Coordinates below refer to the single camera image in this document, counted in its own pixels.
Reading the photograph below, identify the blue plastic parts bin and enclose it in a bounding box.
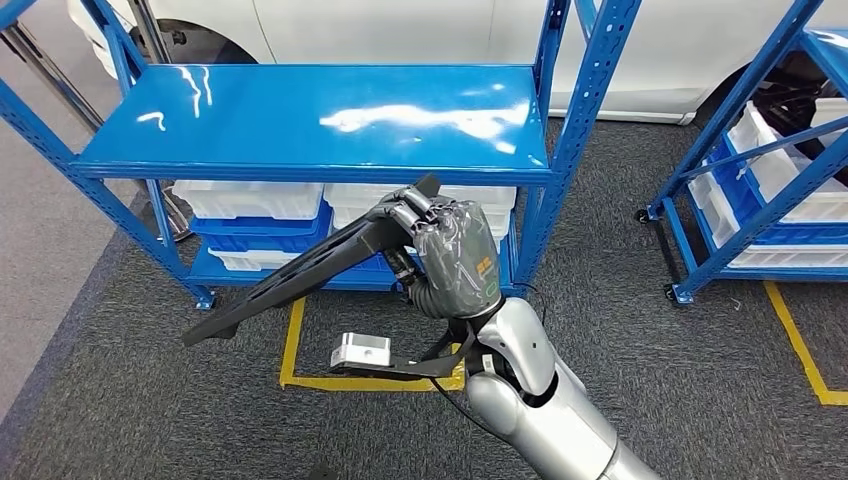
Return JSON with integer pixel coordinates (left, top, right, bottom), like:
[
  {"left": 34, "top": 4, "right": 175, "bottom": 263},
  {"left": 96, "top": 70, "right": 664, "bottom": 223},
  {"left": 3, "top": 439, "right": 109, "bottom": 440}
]
[
  {"left": 704, "top": 135, "right": 848, "bottom": 248},
  {"left": 334, "top": 251, "right": 402, "bottom": 276},
  {"left": 188, "top": 200, "right": 334, "bottom": 254}
]

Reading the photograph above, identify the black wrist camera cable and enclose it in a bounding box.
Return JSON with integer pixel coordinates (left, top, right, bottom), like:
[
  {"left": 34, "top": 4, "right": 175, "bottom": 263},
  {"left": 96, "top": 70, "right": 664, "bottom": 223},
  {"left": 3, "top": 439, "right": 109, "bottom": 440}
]
[{"left": 429, "top": 377, "right": 492, "bottom": 429}]

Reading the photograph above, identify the grey metal bar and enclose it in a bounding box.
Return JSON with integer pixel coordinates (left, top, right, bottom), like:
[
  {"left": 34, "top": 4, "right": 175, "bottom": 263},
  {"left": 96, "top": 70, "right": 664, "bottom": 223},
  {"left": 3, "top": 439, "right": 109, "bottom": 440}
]
[{"left": 0, "top": 19, "right": 106, "bottom": 134}]

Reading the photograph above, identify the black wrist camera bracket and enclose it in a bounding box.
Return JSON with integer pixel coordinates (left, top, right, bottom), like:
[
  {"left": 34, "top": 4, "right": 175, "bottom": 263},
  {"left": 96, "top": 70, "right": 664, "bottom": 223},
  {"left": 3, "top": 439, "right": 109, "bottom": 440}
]
[{"left": 331, "top": 321, "right": 478, "bottom": 382}]

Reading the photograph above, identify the white car with red stripe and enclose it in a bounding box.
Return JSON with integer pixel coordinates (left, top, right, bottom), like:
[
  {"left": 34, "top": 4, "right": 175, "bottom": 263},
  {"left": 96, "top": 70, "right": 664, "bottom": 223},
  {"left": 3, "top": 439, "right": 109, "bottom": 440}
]
[{"left": 66, "top": 0, "right": 848, "bottom": 127}]

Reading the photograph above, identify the blue metal shelf rack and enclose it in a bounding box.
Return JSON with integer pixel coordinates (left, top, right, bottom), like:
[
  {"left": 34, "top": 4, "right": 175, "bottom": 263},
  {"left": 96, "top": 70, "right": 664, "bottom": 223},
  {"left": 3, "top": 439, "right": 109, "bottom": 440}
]
[
  {"left": 634, "top": 0, "right": 848, "bottom": 307},
  {"left": 0, "top": 0, "right": 645, "bottom": 312}
]

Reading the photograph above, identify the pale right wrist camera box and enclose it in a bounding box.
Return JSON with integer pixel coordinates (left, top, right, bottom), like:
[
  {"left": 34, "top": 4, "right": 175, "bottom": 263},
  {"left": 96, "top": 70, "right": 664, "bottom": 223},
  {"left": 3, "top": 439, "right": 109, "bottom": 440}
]
[{"left": 329, "top": 332, "right": 392, "bottom": 371}]

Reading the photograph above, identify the black parts pile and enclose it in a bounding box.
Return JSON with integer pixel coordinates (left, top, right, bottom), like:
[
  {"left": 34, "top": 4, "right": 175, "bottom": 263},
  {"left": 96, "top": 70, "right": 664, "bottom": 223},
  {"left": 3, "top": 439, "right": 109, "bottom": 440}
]
[{"left": 751, "top": 59, "right": 839, "bottom": 137}]

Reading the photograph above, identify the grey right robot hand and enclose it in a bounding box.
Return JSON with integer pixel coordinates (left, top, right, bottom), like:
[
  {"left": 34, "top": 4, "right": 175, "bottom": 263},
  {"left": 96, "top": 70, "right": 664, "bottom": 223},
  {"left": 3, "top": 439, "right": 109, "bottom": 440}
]
[{"left": 380, "top": 187, "right": 503, "bottom": 321}]

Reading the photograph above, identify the black perforated plastic panel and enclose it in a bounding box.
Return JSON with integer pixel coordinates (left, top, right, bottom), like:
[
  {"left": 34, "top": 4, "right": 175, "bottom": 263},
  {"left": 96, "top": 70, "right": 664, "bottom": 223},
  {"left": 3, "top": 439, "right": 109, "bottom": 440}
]
[{"left": 182, "top": 174, "right": 442, "bottom": 348}]

